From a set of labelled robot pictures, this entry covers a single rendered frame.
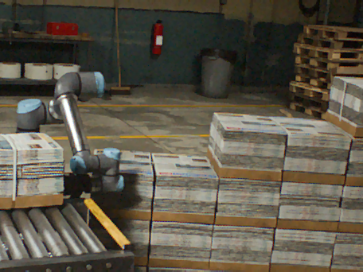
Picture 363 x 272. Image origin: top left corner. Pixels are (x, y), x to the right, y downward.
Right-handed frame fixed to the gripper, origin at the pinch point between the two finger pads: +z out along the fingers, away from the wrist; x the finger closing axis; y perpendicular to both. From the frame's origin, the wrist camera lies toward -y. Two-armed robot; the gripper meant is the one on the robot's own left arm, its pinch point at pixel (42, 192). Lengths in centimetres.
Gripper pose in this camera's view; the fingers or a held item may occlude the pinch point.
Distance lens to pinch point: 254.3
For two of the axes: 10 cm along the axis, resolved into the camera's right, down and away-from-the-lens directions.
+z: -9.3, 0.1, -3.7
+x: 3.7, 1.5, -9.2
